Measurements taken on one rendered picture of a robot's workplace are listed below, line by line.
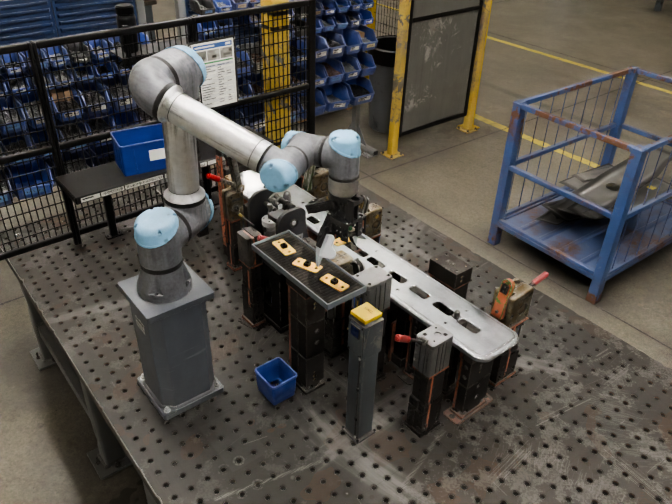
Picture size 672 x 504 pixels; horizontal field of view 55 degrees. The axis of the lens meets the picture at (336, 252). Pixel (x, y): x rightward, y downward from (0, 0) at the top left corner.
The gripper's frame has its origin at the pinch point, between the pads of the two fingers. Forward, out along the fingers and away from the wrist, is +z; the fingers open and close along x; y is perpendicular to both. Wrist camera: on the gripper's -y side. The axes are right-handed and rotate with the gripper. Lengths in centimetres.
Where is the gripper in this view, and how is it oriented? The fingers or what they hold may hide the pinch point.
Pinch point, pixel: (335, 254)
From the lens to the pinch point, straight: 171.8
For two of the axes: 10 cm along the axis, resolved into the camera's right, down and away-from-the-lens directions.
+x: 6.8, -3.9, 6.2
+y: 7.3, 3.9, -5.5
